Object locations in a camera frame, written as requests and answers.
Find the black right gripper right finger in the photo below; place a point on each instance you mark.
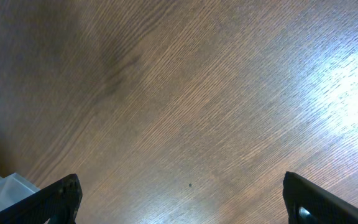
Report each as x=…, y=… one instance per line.
x=306, y=202

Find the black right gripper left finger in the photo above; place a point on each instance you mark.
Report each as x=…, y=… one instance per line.
x=58, y=203

